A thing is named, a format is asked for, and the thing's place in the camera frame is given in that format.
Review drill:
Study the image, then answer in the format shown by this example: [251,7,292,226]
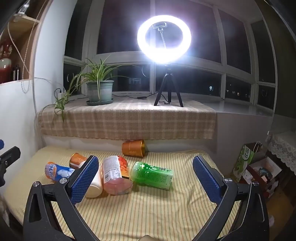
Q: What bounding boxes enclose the colourful cardboard box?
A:
[245,157,283,198]

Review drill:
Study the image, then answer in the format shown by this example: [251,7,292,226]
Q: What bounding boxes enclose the clear pink orange cup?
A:
[102,156,134,195]

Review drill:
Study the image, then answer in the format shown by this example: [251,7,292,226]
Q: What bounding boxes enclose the white window frame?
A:
[63,0,278,116]

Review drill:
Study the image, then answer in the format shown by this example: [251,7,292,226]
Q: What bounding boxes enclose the white ring light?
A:
[137,14,192,63]

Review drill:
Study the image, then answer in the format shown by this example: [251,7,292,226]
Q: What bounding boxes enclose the blue printed cup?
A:
[45,161,76,181]

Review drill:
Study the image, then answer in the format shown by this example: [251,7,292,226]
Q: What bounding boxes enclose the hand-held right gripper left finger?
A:
[23,155,102,241]

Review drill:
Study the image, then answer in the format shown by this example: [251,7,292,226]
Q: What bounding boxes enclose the small orange printed cup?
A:
[69,153,88,170]

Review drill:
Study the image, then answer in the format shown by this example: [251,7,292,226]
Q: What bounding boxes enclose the beige checked cloth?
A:
[37,97,218,140]

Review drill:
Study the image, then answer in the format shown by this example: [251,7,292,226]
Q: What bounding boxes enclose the grey-green flower pot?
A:
[86,80,115,103]

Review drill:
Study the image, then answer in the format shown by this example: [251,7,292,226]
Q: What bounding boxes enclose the white plastic cup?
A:
[80,160,103,198]

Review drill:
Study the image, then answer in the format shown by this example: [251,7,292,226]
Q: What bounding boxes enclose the white lace cloth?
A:
[265,132,296,175]

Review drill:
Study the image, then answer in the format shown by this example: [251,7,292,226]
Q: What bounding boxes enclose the black tripod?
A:
[154,64,184,108]

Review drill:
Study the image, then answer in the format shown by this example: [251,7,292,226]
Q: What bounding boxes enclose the green paper bag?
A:
[232,143,262,184]

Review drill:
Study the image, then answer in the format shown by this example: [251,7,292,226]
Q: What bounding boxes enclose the green printed plastic cup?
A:
[130,161,174,190]

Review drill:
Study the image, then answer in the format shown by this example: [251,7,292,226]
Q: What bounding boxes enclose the phone holder clamp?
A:
[151,22,167,50]

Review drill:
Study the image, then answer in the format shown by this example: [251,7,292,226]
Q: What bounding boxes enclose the grey-green pot saucer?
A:
[86,98,115,106]

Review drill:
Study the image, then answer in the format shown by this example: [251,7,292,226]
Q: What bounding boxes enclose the red white vase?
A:
[0,58,12,84]

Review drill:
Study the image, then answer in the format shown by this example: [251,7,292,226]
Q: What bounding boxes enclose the white braided cord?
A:
[20,21,41,93]

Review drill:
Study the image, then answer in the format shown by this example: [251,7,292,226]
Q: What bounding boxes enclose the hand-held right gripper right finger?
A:
[193,155,270,241]

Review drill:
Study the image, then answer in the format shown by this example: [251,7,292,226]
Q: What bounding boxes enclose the wooden shelf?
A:
[0,0,54,84]

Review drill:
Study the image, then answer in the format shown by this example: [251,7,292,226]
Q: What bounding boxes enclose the dark bottles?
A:
[11,64,22,81]

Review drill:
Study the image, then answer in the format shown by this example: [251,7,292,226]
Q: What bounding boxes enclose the black ring light cable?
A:
[112,91,171,105]

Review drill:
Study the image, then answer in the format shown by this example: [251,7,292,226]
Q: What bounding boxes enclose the yellow striped bedsheet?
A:
[5,146,241,241]

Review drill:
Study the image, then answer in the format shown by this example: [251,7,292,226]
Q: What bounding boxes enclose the copper orange paper cup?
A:
[122,139,146,157]

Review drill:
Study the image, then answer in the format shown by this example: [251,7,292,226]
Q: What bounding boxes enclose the green spider plant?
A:
[43,56,139,122]

